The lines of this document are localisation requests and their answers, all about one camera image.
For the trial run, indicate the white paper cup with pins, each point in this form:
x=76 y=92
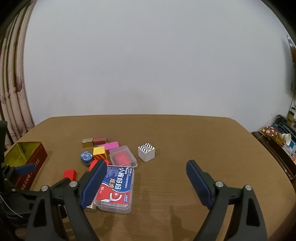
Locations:
x=286 y=137

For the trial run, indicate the pink block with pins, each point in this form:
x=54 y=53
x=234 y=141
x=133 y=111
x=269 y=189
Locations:
x=109 y=146

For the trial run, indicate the red rounded case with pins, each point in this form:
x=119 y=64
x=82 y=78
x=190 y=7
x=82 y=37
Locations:
x=93 y=163

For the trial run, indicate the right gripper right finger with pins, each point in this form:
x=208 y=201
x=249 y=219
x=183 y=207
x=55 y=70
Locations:
x=247 y=222

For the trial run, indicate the yellow striped cube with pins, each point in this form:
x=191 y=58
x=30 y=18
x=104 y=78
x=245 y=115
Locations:
x=99 y=153

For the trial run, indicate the maroon block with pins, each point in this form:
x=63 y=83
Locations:
x=99 y=141

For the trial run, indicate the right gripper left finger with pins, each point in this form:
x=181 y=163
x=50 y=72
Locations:
x=46 y=221

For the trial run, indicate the clear box with red item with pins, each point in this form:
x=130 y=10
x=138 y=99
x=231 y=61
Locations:
x=122 y=156

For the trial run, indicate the gold block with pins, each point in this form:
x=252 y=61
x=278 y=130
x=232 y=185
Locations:
x=87 y=142

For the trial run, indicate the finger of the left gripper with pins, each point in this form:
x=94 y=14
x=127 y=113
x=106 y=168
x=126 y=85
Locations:
x=12 y=174

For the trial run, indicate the cluttered side shelf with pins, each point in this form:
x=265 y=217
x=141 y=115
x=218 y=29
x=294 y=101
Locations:
x=269 y=137

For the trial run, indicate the white zigzag cube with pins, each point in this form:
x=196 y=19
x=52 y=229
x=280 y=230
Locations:
x=146 y=152

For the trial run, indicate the blue red floss box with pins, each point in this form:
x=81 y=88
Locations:
x=115 y=193

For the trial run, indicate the small red cube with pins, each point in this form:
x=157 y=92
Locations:
x=71 y=174

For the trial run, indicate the blue patterned round case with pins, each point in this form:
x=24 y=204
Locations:
x=86 y=158

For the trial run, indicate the red gold tin box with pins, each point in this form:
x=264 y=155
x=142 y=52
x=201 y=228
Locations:
x=24 y=153

